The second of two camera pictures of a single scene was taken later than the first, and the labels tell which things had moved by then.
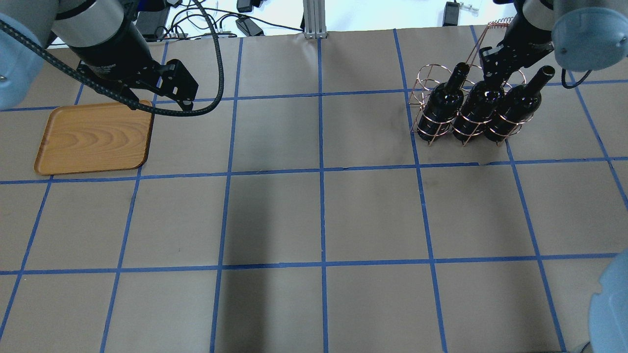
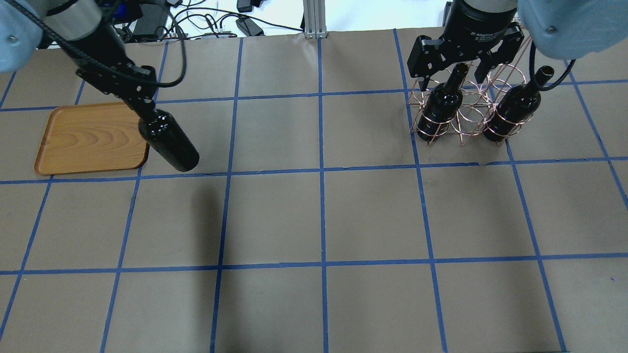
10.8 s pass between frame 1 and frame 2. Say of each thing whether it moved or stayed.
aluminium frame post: stayed
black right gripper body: moved
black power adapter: stayed
